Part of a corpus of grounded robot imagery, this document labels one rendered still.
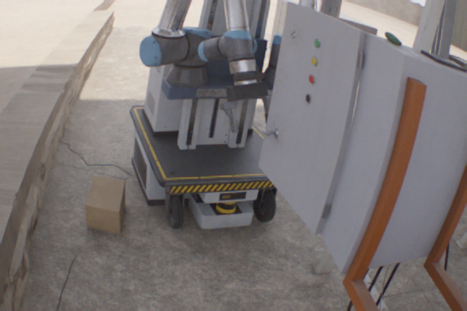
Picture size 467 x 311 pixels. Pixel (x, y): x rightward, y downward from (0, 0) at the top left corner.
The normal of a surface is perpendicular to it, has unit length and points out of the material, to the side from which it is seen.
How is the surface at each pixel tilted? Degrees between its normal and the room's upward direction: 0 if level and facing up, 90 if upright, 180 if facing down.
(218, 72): 90
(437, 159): 90
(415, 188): 90
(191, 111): 90
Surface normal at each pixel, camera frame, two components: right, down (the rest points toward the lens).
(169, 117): 0.37, 0.47
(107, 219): 0.07, 0.45
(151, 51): -0.70, 0.29
